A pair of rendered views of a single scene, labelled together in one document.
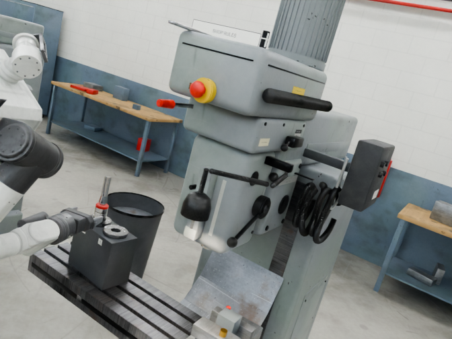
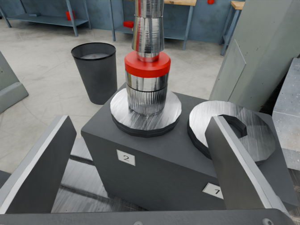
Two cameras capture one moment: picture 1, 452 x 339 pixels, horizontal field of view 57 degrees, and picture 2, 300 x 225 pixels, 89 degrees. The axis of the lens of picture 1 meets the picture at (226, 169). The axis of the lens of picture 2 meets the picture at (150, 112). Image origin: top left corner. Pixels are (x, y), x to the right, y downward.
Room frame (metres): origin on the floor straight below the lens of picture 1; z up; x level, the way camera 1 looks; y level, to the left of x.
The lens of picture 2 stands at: (1.31, 0.45, 1.29)
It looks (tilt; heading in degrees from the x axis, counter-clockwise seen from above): 43 degrees down; 345
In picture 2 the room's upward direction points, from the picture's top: 3 degrees clockwise
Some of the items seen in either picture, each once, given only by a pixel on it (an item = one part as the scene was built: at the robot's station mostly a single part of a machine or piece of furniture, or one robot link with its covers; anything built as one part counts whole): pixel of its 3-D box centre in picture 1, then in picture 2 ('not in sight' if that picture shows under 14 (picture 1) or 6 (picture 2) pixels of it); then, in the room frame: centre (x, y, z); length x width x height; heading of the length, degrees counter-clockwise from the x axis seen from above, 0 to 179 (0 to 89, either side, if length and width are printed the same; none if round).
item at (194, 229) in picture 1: (200, 203); not in sight; (1.13, 0.04, 1.44); 0.04 x 0.04 x 0.21; 62
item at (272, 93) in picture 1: (301, 101); not in sight; (1.18, -0.15, 1.79); 0.45 x 0.04 x 0.04; 152
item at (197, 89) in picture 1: (198, 89); not in sight; (1.00, 0.11, 1.76); 0.04 x 0.03 x 0.04; 62
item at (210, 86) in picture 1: (204, 90); not in sight; (1.02, 0.10, 1.76); 0.06 x 0.02 x 0.06; 62
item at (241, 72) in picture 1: (255, 80); not in sight; (1.24, -0.02, 1.81); 0.47 x 0.26 x 0.16; 152
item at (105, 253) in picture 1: (102, 248); (173, 158); (1.43, 0.37, 1.07); 0.22 x 0.12 x 0.20; 56
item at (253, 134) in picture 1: (248, 124); not in sight; (1.26, -0.03, 1.68); 0.34 x 0.24 x 0.10; 152
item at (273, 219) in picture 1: (253, 184); not in sight; (1.39, -0.10, 1.47); 0.24 x 0.19 x 0.26; 62
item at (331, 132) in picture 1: (300, 131); not in sight; (1.66, -0.25, 1.66); 0.80 x 0.23 x 0.20; 152
